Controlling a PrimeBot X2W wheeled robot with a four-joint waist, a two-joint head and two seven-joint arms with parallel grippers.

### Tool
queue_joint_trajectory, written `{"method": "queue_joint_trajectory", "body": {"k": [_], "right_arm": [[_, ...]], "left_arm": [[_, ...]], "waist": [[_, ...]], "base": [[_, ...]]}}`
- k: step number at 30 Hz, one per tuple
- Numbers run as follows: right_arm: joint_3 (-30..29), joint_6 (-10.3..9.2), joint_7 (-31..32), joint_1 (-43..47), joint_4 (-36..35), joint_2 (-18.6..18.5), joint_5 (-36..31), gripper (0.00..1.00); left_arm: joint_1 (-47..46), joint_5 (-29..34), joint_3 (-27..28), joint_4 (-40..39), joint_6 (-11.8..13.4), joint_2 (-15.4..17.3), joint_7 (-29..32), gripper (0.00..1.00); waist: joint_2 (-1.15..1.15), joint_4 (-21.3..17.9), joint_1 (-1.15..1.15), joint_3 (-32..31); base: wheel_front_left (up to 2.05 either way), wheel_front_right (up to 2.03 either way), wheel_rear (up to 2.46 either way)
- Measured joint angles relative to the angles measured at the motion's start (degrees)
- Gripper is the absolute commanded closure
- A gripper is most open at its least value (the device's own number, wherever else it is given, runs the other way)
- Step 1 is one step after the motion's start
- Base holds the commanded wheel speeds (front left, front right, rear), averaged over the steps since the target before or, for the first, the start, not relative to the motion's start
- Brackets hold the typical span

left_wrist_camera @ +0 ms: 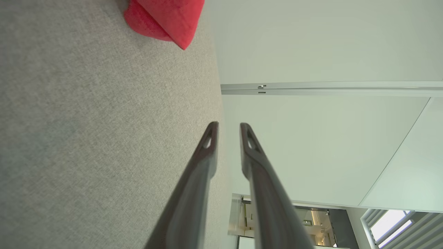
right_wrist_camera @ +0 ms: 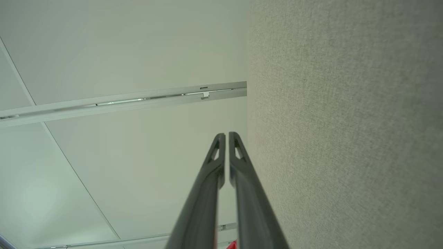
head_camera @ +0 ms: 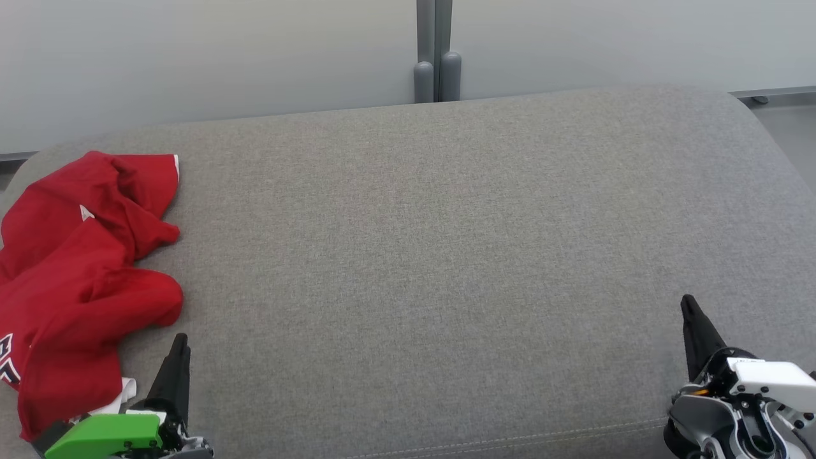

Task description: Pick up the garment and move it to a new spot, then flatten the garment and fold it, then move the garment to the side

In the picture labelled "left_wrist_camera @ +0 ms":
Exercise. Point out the red shorts with white trim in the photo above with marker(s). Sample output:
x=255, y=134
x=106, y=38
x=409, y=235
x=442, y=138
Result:
x=166, y=17

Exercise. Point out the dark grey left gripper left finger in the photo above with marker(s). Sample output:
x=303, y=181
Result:
x=187, y=207

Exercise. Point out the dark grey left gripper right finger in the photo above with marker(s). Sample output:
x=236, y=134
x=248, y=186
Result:
x=273, y=214

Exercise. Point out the grey fabric sofa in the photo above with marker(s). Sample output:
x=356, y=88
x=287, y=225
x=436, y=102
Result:
x=86, y=121

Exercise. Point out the window with grey blinds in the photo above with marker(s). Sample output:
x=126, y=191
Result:
x=391, y=224

